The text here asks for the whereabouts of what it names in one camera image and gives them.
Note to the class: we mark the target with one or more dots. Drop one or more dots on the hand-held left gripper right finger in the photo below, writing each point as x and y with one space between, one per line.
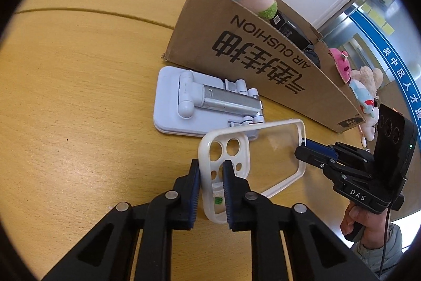
228 195

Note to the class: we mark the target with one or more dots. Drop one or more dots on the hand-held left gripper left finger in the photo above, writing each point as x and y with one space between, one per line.
194 192

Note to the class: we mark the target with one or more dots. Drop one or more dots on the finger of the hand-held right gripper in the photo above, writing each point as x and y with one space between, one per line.
317 146
310 157

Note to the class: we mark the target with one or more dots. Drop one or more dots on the clear white phone case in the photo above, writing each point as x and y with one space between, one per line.
269 162

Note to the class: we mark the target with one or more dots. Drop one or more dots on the person's right forearm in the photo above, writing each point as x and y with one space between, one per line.
393 248

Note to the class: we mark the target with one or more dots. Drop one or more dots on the wooden desktop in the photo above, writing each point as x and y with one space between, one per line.
82 86

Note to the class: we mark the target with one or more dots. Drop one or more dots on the person's right hand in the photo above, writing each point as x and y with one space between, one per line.
352 221

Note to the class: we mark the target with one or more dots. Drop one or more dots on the cream plush toy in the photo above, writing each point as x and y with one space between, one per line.
370 126

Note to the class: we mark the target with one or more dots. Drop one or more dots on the light blue plush toy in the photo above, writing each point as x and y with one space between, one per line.
360 93

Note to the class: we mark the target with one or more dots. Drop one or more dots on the beige plush toy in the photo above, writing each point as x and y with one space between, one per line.
368 78

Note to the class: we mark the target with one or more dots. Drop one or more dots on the dark object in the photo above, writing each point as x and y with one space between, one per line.
313 58

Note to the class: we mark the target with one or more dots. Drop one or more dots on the white folding phone stand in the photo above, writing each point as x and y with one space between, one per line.
171 103

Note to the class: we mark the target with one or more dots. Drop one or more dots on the blue banner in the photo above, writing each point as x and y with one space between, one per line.
388 50

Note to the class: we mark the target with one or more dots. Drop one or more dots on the black box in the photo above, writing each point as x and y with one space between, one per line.
289 30

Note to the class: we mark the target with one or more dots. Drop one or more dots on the brown cardboard box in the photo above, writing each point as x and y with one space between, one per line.
250 47

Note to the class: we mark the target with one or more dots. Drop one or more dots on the yellow sticky notes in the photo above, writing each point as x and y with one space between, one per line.
376 17

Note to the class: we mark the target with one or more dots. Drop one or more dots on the grey metal door frame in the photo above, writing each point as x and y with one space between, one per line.
342 9

